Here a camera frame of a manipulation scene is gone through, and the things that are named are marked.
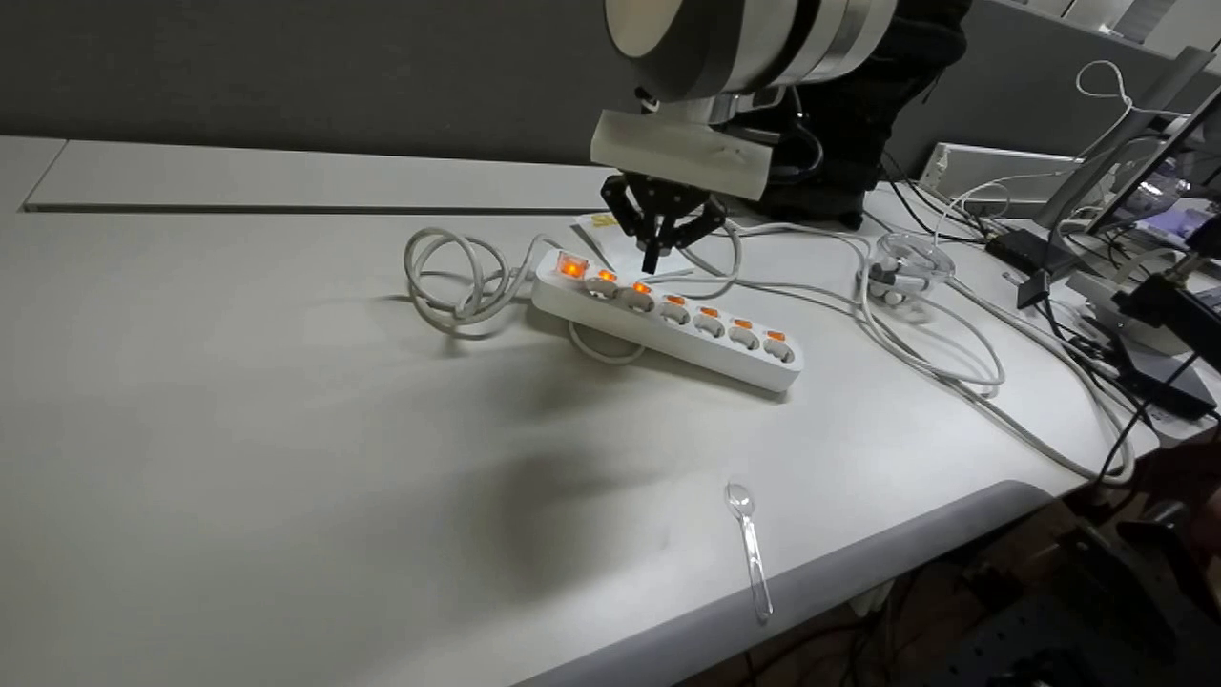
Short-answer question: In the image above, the grey device in background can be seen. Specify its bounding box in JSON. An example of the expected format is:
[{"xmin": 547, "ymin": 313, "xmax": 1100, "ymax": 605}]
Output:
[{"xmin": 919, "ymin": 141, "xmax": 1081, "ymax": 211}]

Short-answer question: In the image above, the white six-socket power strip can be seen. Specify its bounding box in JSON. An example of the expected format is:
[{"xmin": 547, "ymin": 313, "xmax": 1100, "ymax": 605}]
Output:
[{"xmin": 531, "ymin": 249, "xmax": 804, "ymax": 391}]

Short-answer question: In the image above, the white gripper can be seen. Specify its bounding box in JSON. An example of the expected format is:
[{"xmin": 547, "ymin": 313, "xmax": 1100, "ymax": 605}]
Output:
[{"xmin": 587, "ymin": 86, "xmax": 782, "ymax": 268}]

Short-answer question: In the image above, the black cable on desk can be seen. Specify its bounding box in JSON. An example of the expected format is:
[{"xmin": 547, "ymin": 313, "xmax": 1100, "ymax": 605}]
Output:
[{"xmin": 884, "ymin": 175, "xmax": 1221, "ymax": 487}]

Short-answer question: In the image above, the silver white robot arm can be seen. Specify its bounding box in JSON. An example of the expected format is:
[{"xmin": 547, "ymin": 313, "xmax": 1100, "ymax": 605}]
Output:
[{"xmin": 587, "ymin": 0, "xmax": 901, "ymax": 274}]

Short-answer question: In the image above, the white power strip cable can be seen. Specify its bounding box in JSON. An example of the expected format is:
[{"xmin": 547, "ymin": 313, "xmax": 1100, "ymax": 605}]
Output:
[{"xmin": 402, "ymin": 217, "xmax": 1139, "ymax": 487}]

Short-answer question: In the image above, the black camera stand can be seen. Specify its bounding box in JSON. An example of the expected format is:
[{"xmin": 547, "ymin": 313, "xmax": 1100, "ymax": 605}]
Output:
[{"xmin": 987, "ymin": 86, "xmax": 1221, "ymax": 368}]

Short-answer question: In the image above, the grey desk divider panel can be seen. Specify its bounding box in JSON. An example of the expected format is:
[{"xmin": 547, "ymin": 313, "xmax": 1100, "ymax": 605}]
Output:
[{"xmin": 0, "ymin": 0, "xmax": 1167, "ymax": 161}]

